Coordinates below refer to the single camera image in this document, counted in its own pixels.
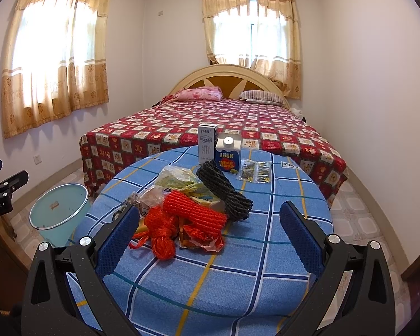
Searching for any clear pink plastic wrapper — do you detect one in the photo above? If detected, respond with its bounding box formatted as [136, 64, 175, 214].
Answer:
[129, 185, 171, 218]

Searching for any clear green plastic bag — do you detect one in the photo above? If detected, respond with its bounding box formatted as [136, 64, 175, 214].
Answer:
[155, 165, 218, 202]

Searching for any red mesh net bag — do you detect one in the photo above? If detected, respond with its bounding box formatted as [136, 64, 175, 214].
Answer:
[129, 206, 179, 261]

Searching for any light blue trash bin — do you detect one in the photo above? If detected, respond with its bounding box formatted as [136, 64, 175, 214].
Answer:
[29, 183, 90, 247]

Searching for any wooden dresser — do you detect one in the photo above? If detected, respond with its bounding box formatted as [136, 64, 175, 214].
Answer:
[0, 219, 28, 311]

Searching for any left window beige curtain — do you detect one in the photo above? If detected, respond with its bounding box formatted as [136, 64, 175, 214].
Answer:
[1, 0, 110, 139]

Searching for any window beige curtain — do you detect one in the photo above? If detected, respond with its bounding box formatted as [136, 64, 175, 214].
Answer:
[202, 0, 302, 99]
[1, 0, 110, 139]

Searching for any red patterned bedspread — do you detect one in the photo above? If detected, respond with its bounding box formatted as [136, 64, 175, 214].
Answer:
[78, 97, 350, 206]

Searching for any grey white carton box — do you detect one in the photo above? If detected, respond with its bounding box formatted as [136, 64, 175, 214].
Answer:
[198, 124, 218, 165]

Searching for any blue white milk carton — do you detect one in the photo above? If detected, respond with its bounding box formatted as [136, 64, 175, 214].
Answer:
[214, 134, 241, 174]

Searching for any white label tag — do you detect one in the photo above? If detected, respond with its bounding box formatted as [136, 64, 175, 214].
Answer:
[281, 162, 299, 169]

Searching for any clear snack packet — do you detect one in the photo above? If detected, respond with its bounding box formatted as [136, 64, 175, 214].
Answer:
[237, 159, 272, 184]

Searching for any pink pillow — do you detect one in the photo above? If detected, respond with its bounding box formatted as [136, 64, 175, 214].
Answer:
[175, 87, 223, 101]

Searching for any cream wooden headboard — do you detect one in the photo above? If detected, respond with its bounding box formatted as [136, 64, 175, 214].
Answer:
[169, 64, 290, 108]

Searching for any striped pillow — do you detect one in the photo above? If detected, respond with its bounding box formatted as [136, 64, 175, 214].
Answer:
[238, 90, 288, 107]

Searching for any back window beige curtain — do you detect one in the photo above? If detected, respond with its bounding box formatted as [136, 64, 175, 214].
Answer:
[202, 0, 302, 99]

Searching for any wall socket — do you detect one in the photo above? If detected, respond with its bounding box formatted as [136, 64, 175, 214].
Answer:
[33, 155, 41, 165]

